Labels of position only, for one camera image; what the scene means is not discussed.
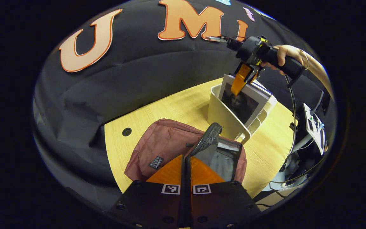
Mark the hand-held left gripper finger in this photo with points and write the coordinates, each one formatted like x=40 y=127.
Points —
x=188 y=203
x=183 y=203

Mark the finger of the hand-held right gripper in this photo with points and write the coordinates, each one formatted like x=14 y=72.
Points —
x=254 y=75
x=240 y=81

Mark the grey spine book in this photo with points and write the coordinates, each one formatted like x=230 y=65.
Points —
x=243 y=106

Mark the white bookshelf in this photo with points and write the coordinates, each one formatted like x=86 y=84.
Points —
x=222 y=117

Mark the maroon schoolbag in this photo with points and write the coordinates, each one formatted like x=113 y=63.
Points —
x=164 y=143

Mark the white control box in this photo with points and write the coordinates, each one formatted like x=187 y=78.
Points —
x=315 y=127

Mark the black backdrop cloth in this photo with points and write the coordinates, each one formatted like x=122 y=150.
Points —
x=145 y=82

